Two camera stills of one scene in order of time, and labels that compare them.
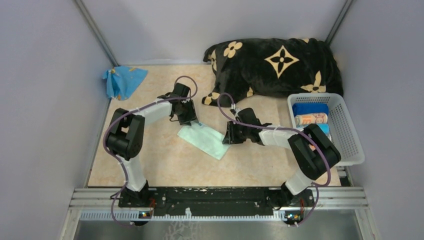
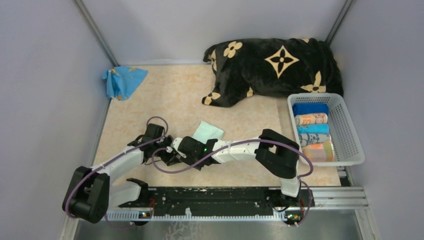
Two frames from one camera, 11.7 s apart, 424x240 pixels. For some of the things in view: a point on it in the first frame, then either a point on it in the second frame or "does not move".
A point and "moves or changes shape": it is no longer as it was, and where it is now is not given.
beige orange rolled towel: x=308 y=119 does not move
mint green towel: x=205 y=139 moves or changes shape
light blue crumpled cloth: x=122 y=81 does not move
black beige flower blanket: x=246 y=68 does not move
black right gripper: x=230 y=138 to x=187 y=160
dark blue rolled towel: x=305 y=108 does not move
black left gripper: x=190 y=116 to x=170 y=159
